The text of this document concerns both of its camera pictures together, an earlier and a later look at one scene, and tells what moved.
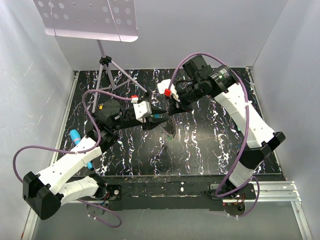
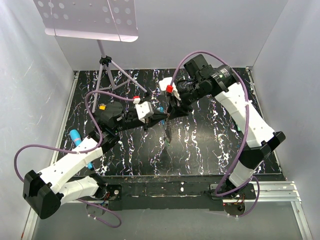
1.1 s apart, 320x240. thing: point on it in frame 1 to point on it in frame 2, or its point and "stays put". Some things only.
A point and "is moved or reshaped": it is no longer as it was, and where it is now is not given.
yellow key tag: [100, 106] stays put
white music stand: [98, 20] stays put
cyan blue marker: [76, 138] stays put
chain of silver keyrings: [169, 127] is moved or reshaped
